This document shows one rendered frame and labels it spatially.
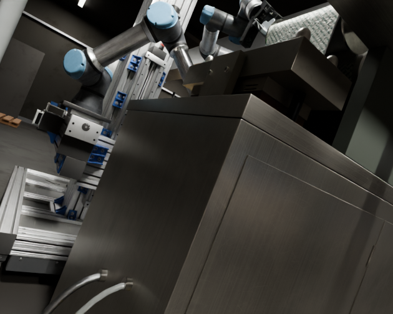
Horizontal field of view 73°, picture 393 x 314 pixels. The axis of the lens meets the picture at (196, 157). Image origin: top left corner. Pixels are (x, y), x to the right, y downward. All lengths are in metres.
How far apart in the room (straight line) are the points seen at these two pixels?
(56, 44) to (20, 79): 1.66
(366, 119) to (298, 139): 0.20
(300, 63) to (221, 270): 0.36
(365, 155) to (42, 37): 9.91
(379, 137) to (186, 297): 0.52
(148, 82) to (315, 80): 1.22
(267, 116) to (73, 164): 1.02
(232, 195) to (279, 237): 0.14
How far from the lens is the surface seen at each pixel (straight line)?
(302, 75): 0.49
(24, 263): 1.42
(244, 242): 0.46
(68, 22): 10.35
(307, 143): 0.51
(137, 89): 1.57
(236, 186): 0.41
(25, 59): 9.71
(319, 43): 0.78
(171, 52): 1.32
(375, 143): 0.70
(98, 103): 1.40
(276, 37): 0.92
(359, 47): 0.83
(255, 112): 0.41
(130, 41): 1.25
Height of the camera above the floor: 0.77
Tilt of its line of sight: 1 degrees up
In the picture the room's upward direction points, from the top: 22 degrees clockwise
